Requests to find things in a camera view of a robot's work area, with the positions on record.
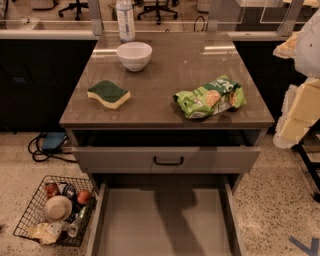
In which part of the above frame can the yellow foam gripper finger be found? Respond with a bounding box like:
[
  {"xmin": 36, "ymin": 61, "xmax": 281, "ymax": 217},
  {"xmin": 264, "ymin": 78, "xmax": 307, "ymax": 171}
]
[
  {"xmin": 273, "ymin": 32, "xmax": 299, "ymax": 59},
  {"xmin": 273, "ymin": 78, "xmax": 320, "ymax": 149}
]

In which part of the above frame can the green rice chip bag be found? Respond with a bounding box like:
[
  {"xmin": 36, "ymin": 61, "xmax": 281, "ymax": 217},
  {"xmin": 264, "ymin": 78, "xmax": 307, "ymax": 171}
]
[{"xmin": 173, "ymin": 75, "xmax": 246, "ymax": 119}]

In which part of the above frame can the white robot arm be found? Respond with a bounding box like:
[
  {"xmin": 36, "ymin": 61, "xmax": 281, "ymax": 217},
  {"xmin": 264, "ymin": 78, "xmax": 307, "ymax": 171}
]
[{"xmin": 273, "ymin": 10, "xmax": 320, "ymax": 149}]

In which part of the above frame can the white ceramic bowl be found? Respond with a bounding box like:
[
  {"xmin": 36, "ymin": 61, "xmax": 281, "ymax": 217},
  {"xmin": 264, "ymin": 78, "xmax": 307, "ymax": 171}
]
[{"xmin": 116, "ymin": 42, "xmax": 152, "ymax": 72}]

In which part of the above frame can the round wooden bowl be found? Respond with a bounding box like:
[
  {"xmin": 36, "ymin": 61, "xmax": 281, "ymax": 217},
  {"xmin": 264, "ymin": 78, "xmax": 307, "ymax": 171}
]
[{"xmin": 44, "ymin": 195, "xmax": 72, "ymax": 222}]

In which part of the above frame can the crumpled beige snack bag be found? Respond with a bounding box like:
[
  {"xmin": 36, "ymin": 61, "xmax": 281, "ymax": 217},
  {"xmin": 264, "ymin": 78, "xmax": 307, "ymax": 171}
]
[{"xmin": 26, "ymin": 221, "xmax": 69, "ymax": 245}]

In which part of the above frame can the grey metal cabinet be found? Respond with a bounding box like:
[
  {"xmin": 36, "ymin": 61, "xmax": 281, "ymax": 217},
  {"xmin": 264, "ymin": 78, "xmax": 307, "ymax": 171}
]
[{"xmin": 59, "ymin": 31, "xmax": 276, "ymax": 256}]

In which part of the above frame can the black office chair right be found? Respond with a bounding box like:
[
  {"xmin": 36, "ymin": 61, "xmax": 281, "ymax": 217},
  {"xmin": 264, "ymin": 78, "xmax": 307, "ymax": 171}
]
[{"xmin": 137, "ymin": 0, "xmax": 178, "ymax": 25}]

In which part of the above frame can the black office chair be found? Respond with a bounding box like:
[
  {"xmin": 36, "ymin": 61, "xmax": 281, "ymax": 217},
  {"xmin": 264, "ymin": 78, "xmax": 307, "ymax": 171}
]
[
  {"xmin": 137, "ymin": 0, "xmax": 178, "ymax": 25},
  {"xmin": 58, "ymin": 0, "xmax": 89, "ymax": 21}
]

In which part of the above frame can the blue floor tape mark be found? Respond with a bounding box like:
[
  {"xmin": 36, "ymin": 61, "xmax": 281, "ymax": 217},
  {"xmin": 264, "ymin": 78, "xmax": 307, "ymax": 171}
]
[{"xmin": 289, "ymin": 236, "xmax": 320, "ymax": 256}]

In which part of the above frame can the white plastic bottle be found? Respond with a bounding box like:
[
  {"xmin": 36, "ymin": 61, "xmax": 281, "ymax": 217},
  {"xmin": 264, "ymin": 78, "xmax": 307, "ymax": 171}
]
[{"xmin": 116, "ymin": 0, "xmax": 135, "ymax": 42}]

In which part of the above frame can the green and yellow sponge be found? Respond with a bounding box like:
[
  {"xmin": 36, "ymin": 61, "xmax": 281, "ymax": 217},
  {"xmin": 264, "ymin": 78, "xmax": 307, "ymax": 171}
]
[{"xmin": 87, "ymin": 80, "xmax": 131, "ymax": 109}]

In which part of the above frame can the lower open grey drawer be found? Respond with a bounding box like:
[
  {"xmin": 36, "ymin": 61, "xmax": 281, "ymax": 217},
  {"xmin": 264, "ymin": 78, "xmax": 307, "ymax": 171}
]
[{"xmin": 85, "ymin": 174, "xmax": 247, "ymax": 256}]

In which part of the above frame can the upper grey drawer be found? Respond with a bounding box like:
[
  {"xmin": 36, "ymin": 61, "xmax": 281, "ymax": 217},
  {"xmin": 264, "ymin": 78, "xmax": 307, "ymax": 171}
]
[{"xmin": 73, "ymin": 146, "xmax": 260, "ymax": 174}]

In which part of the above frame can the black office chair left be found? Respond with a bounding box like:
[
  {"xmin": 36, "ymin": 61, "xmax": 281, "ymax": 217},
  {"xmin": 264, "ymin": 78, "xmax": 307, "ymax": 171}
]
[{"xmin": 58, "ymin": 0, "xmax": 89, "ymax": 21}]

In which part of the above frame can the red apple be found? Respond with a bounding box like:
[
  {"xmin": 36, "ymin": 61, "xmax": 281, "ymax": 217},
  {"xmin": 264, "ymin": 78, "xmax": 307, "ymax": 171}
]
[{"xmin": 77, "ymin": 190, "xmax": 91, "ymax": 205}]

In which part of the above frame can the blue white snack pack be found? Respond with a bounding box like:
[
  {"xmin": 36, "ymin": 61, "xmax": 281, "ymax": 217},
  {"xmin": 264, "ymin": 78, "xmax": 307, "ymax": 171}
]
[{"xmin": 58, "ymin": 182, "xmax": 76, "ymax": 200}]

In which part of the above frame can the blue power box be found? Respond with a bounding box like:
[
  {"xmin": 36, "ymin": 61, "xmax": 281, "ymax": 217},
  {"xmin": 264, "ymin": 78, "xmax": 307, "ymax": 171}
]
[{"xmin": 42, "ymin": 132, "xmax": 66, "ymax": 151}]

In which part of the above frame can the clear glass bottle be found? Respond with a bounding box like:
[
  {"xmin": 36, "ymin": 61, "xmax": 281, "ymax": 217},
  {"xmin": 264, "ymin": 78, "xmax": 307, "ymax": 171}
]
[{"xmin": 67, "ymin": 207, "xmax": 87, "ymax": 238}]

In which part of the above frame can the red tin can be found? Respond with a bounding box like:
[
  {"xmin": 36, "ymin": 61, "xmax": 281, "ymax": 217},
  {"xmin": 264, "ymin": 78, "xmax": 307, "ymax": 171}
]
[{"xmin": 45, "ymin": 182, "xmax": 60, "ymax": 199}]

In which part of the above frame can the black stand frame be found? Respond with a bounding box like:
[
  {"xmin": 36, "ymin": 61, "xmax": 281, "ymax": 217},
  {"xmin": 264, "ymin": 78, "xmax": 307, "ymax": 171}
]
[{"xmin": 294, "ymin": 129, "xmax": 320, "ymax": 203}]

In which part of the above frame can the black floor cable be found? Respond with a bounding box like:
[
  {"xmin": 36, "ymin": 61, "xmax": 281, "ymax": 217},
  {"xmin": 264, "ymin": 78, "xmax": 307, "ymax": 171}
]
[{"xmin": 27, "ymin": 131, "xmax": 78, "ymax": 164}]

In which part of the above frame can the black wire basket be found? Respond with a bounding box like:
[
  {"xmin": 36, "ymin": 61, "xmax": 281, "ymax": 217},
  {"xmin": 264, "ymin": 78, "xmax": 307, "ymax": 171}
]
[{"xmin": 14, "ymin": 175, "xmax": 96, "ymax": 247}]

